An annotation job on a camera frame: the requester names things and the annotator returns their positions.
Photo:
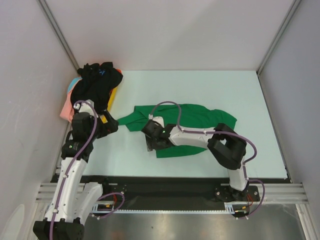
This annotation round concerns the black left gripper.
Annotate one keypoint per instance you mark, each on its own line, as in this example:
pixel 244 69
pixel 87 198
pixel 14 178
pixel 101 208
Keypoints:
pixel 110 126

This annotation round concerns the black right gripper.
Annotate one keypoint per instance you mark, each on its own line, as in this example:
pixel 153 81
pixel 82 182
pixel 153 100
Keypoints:
pixel 151 143

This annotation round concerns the green t-shirt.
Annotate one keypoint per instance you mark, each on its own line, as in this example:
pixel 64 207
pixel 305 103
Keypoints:
pixel 192 116

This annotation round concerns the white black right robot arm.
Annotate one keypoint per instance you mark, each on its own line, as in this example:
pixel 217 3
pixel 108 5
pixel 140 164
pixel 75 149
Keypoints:
pixel 224 144

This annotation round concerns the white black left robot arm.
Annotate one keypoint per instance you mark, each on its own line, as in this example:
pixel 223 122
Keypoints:
pixel 68 211

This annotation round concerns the yellow t-shirt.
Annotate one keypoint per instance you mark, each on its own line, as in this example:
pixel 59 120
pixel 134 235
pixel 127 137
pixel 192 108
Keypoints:
pixel 112 96

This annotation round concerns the pink t-shirt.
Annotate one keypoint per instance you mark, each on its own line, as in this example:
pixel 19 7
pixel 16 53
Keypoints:
pixel 67 111

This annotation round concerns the black t-shirt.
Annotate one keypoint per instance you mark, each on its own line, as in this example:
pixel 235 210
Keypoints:
pixel 97 82

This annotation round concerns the light blue t-shirt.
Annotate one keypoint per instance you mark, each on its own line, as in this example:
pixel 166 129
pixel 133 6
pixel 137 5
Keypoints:
pixel 73 83

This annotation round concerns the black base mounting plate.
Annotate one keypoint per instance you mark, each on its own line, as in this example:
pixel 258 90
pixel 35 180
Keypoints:
pixel 162 204

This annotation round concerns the aluminium corner frame post left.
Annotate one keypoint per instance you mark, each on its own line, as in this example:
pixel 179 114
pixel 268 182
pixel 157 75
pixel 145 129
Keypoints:
pixel 58 32

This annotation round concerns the aluminium corner frame post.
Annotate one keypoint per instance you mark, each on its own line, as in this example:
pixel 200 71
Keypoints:
pixel 279 34
pixel 58 32

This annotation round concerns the aluminium front rail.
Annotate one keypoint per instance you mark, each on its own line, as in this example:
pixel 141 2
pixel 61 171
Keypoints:
pixel 274 193

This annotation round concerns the aluminium corner frame post right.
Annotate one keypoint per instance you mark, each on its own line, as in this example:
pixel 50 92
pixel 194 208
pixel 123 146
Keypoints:
pixel 279 34

